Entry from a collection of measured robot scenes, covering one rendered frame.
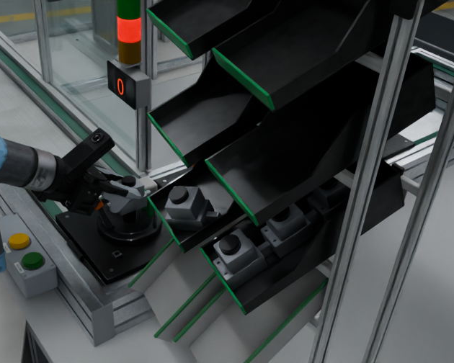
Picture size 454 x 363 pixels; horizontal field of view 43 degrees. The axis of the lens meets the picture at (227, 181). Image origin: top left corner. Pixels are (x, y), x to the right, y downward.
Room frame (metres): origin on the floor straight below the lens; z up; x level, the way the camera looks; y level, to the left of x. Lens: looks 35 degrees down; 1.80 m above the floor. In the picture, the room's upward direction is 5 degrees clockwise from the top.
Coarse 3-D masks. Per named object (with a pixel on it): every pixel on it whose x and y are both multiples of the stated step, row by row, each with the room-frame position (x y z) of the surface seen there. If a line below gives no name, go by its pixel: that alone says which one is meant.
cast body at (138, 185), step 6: (120, 180) 0.98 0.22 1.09; (126, 180) 0.96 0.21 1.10; (132, 180) 0.97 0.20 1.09; (138, 180) 0.98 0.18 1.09; (132, 186) 0.96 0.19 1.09; (138, 186) 0.96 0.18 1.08; (144, 186) 0.97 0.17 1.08; (144, 192) 0.97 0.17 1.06; (150, 192) 1.00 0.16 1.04; (144, 198) 0.97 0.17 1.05; (126, 204) 0.94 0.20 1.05; (132, 204) 0.95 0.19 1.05; (138, 204) 0.96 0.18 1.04; (144, 204) 0.97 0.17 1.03; (120, 210) 0.93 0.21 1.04; (126, 210) 0.94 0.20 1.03; (132, 210) 0.95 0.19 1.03
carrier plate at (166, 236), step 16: (64, 224) 0.95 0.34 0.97; (80, 224) 0.96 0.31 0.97; (96, 224) 0.96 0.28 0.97; (80, 240) 0.91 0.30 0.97; (96, 240) 0.91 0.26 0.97; (160, 240) 0.93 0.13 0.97; (96, 256) 0.86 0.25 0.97; (128, 256) 0.87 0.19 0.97; (144, 256) 0.88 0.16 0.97; (112, 272) 0.82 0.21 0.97; (128, 272) 0.83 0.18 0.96
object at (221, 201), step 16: (192, 176) 0.81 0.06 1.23; (208, 176) 0.81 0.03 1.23; (160, 192) 0.78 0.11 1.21; (208, 192) 0.77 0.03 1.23; (224, 192) 0.76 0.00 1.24; (160, 208) 0.76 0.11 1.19; (224, 208) 0.73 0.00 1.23; (240, 208) 0.71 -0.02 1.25; (208, 224) 0.68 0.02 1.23; (224, 224) 0.70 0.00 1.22; (176, 240) 0.67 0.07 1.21; (192, 240) 0.67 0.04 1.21
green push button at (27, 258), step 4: (32, 252) 0.86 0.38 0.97; (36, 252) 0.86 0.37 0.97; (24, 256) 0.84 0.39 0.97; (28, 256) 0.84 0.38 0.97; (32, 256) 0.84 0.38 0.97; (36, 256) 0.85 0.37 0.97; (40, 256) 0.85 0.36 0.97; (24, 260) 0.83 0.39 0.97; (28, 260) 0.83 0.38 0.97; (32, 260) 0.83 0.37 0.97; (36, 260) 0.83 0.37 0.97; (40, 260) 0.84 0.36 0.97; (24, 264) 0.82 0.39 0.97; (28, 264) 0.82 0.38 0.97; (32, 264) 0.82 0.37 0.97; (36, 264) 0.83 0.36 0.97; (40, 264) 0.83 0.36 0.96; (28, 268) 0.82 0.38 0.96; (32, 268) 0.82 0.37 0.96
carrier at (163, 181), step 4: (188, 168) 1.21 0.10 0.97; (176, 172) 1.19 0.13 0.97; (180, 172) 1.19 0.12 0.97; (184, 172) 1.19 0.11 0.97; (164, 176) 1.17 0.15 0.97; (168, 176) 1.17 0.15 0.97; (172, 176) 1.17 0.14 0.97; (176, 176) 1.17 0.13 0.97; (156, 180) 1.15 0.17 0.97; (160, 180) 1.15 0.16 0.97; (164, 180) 1.15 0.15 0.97; (168, 180) 1.15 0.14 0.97; (172, 180) 1.15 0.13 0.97; (160, 184) 1.13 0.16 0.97; (164, 184) 1.13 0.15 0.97; (160, 188) 1.12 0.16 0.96
